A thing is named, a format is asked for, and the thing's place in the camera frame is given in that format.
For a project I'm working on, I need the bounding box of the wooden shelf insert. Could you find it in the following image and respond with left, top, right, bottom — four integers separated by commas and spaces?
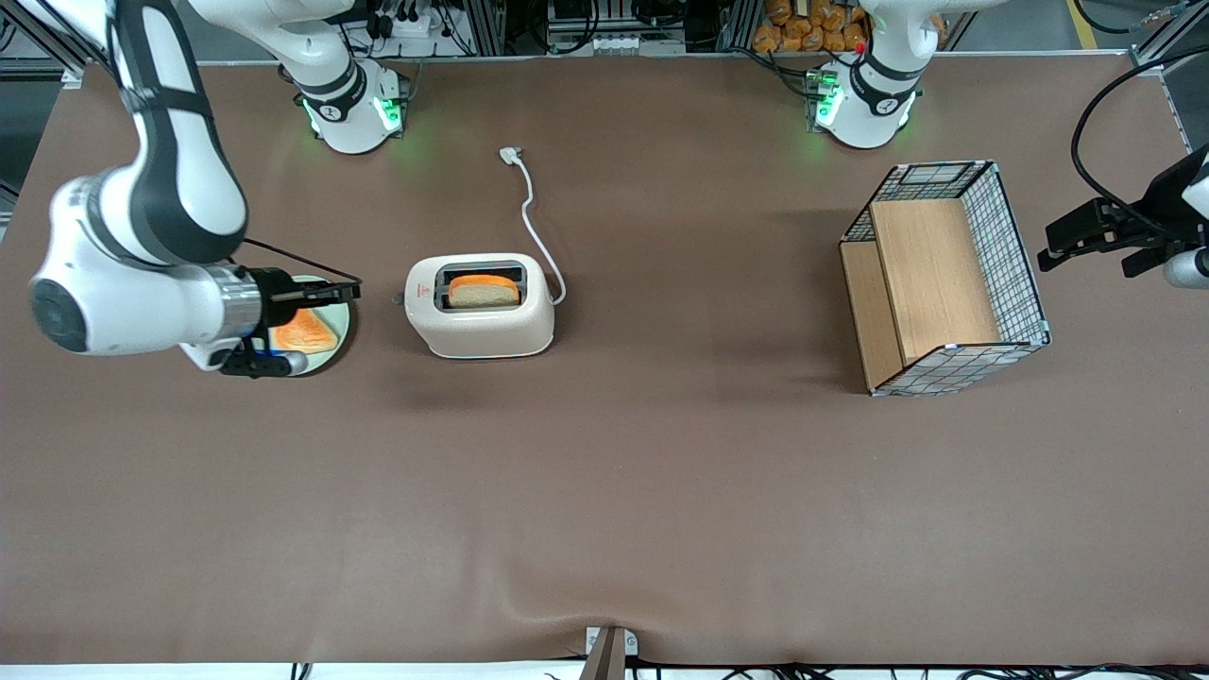
841, 198, 1002, 390

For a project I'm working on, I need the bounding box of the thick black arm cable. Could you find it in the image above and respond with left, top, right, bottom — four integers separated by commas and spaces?
1070, 45, 1209, 237

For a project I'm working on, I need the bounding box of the wire mesh basket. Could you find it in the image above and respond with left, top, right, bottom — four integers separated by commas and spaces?
840, 160, 1052, 398

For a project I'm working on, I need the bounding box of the bag of bread rolls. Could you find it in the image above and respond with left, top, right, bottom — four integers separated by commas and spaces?
753, 0, 870, 54

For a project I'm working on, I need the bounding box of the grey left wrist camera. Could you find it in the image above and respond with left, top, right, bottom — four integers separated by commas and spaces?
1164, 247, 1209, 290

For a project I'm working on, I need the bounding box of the bread slice with orange crust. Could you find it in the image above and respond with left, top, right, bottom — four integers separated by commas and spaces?
447, 274, 521, 309

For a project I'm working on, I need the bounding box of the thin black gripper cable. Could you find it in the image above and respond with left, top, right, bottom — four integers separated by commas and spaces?
241, 238, 364, 284

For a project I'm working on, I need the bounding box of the white two-slot toaster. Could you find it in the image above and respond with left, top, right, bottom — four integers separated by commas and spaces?
404, 254, 556, 360

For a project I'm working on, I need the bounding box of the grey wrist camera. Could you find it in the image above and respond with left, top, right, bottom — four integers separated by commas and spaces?
219, 348, 311, 379
1164, 247, 1209, 290

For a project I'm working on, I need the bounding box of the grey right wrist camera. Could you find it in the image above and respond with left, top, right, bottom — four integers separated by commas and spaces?
219, 348, 311, 379

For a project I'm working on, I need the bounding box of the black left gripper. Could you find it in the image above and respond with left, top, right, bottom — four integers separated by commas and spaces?
1037, 184, 1186, 277

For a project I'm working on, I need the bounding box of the white power strip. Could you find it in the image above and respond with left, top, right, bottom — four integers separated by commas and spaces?
373, 9, 445, 41

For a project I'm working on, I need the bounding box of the pale green round plate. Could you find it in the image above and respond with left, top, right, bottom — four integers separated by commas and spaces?
255, 275, 352, 378

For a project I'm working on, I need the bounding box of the triangular orange bread piece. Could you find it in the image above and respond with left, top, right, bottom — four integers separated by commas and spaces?
269, 307, 339, 356

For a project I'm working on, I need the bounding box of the metal table edge bracket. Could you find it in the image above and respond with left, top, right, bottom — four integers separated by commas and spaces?
584, 625, 639, 680

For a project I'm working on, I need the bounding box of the white toaster power cable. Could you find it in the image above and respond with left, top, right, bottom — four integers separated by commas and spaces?
499, 145, 568, 306

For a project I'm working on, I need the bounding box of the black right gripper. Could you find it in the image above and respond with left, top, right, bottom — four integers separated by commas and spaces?
247, 267, 364, 328

